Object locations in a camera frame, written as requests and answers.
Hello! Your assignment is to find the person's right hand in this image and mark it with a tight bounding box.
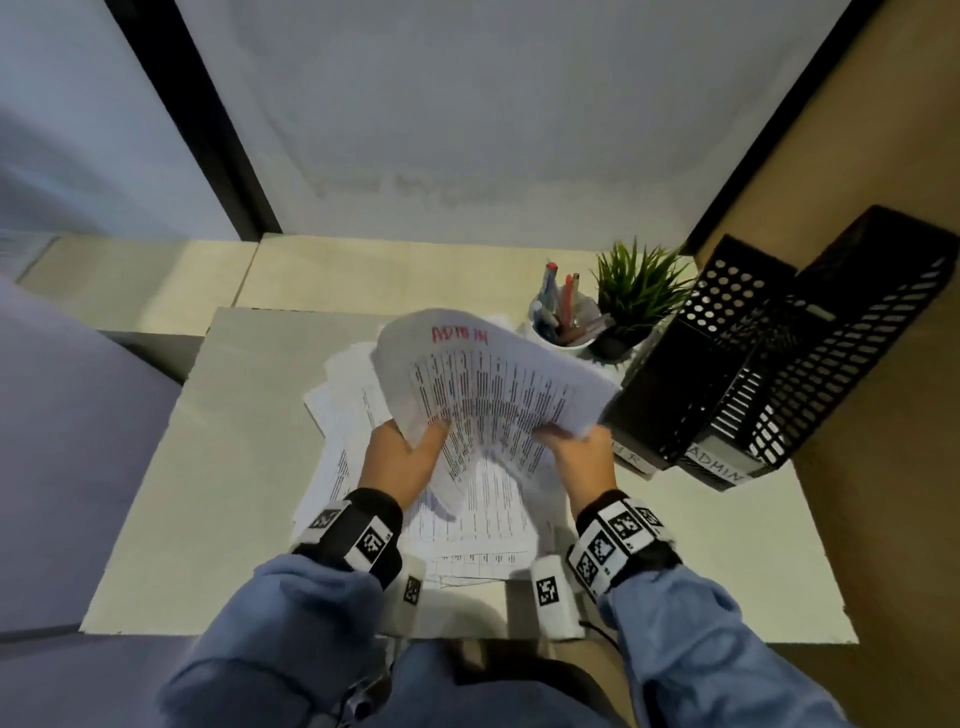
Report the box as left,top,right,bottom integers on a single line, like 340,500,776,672
533,423,618,519

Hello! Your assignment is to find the person's left hand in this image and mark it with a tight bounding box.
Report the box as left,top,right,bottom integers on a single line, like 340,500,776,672
358,418,451,515

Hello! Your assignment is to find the pile of printed papers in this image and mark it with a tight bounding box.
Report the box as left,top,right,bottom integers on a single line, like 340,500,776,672
290,341,571,590

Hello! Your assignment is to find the printed paper sheet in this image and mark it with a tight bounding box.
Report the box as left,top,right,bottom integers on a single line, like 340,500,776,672
371,307,620,519

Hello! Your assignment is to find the person's left forearm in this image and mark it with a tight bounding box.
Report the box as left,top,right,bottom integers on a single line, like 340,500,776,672
157,553,391,728

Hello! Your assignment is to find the person's right forearm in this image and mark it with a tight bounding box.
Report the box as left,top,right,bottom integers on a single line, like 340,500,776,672
599,562,853,728

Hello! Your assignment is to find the black left wrist band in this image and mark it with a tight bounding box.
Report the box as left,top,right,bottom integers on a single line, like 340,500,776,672
290,487,406,590

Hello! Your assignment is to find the black wrist band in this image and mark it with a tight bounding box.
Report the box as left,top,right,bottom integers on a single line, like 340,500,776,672
566,489,684,605
290,487,406,590

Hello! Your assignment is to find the black right wrist band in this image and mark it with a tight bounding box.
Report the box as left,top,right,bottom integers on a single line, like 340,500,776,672
566,489,684,605

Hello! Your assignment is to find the white pen cup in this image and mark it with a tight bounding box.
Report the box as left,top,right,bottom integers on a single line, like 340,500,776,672
528,299,601,358

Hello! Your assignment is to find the brown pen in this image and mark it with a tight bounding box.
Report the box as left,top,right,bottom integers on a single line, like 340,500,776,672
562,314,615,346

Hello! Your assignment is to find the beige table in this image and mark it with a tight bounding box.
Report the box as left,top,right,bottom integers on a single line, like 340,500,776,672
78,305,860,646

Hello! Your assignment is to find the blue marker with red cap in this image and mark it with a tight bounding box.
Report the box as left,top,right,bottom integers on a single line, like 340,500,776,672
536,262,560,324

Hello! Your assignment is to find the green potted plant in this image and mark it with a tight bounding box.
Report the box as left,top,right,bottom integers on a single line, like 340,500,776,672
588,238,695,365

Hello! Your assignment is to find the grey partition panel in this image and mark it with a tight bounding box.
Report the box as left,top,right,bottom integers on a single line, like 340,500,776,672
0,273,185,639

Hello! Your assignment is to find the black corner trim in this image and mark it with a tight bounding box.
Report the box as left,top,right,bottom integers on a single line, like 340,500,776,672
683,0,886,256

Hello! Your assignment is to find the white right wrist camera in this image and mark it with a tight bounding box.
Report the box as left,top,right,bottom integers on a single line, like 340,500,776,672
530,554,586,641

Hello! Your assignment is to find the black cable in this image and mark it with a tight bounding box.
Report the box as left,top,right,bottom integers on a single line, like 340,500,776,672
577,618,624,654

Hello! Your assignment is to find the black wall post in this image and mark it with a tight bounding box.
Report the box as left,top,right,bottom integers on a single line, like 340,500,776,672
104,0,283,243

